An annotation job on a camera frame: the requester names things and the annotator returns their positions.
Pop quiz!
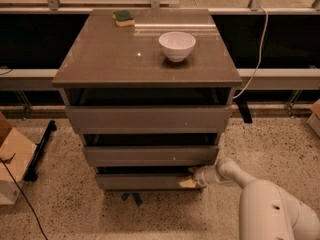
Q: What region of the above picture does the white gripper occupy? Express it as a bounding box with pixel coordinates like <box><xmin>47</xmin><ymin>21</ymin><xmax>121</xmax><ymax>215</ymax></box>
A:
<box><xmin>179</xmin><ymin>165</ymin><xmax>221</xmax><ymax>188</ymax></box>

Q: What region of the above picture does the grey bottom drawer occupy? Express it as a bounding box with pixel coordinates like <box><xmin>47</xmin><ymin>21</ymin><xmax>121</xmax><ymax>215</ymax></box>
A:
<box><xmin>95</xmin><ymin>174</ymin><xmax>198</xmax><ymax>191</ymax></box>

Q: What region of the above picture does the grey drawer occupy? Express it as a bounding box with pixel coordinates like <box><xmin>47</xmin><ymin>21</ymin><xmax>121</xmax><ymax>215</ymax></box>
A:
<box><xmin>95</xmin><ymin>174</ymin><xmax>198</xmax><ymax>191</ymax></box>
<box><xmin>84</xmin><ymin>145</ymin><xmax>219</xmax><ymax>167</ymax></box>
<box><xmin>66</xmin><ymin>106</ymin><xmax>231</xmax><ymax>134</ymax></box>

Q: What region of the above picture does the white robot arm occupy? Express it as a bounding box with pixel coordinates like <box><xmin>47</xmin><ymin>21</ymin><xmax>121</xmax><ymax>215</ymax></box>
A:
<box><xmin>179</xmin><ymin>158</ymin><xmax>320</xmax><ymax>240</ymax></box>

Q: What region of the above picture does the grey middle drawer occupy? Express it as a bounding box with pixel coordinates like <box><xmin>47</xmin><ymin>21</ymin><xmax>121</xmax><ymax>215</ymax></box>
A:
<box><xmin>84</xmin><ymin>145</ymin><xmax>219</xmax><ymax>167</ymax></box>

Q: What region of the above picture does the grey drawer cabinet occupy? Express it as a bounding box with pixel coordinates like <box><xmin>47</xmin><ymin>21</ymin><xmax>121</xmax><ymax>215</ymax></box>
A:
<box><xmin>52</xmin><ymin>9</ymin><xmax>241</xmax><ymax>176</ymax></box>

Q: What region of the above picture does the grey top drawer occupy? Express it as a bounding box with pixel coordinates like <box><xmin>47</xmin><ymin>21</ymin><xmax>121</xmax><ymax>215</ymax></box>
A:
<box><xmin>66</xmin><ymin>106</ymin><xmax>231</xmax><ymax>134</ymax></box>

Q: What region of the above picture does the black stand foot right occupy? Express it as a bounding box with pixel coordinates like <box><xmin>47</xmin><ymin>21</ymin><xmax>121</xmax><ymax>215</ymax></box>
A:
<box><xmin>235</xmin><ymin>93</ymin><xmax>253</xmax><ymax>124</ymax></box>

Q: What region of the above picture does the black stand foot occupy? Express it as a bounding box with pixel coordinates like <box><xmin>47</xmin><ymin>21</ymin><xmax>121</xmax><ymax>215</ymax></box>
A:
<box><xmin>23</xmin><ymin>120</ymin><xmax>57</xmax><ymax>182</ymax></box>
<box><xmin>235</xmin><ymin>93</ymin><xmax>253</xmax><ymax>124</ymax></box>

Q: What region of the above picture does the white ceramic bowl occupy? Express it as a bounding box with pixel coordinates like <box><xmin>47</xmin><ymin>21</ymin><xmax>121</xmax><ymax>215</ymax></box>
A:
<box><xmin>158</xmin><ymin>32</ymin><xmax>196</xmax><ymax>62</ymax></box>

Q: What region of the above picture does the cardboard box right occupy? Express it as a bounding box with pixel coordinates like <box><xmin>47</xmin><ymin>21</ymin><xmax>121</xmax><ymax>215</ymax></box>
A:
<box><xmin>307</xmin><ymin>99</ymin><xmax>320</xmax><ymax>137</ymax></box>

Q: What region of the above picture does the cardboard box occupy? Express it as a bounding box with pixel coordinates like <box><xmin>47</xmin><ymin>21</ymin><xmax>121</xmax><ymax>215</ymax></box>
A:
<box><xmin>0</xmin><ymin>112</ymin><xmax>36</xmax><ymax>205</ymax></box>
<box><xmin>307</xmin><ymin>99</ymin><xmax>320</xmax><ymax>137</ymax></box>

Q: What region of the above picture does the black stand foot left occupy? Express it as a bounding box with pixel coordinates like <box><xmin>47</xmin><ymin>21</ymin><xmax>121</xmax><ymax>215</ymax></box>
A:
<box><xmin>23</xmin><ymin>120</ymin><xmax>57</xmax><ymax>182</ymax></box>

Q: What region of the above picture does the green yellow sponge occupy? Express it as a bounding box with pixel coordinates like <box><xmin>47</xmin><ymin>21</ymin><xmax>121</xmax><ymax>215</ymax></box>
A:
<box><xmin>112</xmin><ymin>10</ymin><xmax>135</xmax><ymax>27</ymax></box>

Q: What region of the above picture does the cardboard box left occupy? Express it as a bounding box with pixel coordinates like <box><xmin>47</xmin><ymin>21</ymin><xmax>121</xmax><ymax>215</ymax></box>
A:
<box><xmin>0</xmin><ymin>112</ymin><xmax>36</xmax><ymax>205</ymax></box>

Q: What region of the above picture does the white power cable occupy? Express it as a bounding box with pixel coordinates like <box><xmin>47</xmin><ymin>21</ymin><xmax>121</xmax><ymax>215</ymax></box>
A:
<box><xmin>232</xmin><ymin>7</ymin><xmax>270</xmax><ymax>101</ymax></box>

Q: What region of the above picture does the black floor cable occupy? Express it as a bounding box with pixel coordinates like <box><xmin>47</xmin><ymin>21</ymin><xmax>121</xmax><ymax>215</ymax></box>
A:
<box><xmin>0</xmin><ymin>156</ymin><xmax>50</xmax><ymax>240</ymax></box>

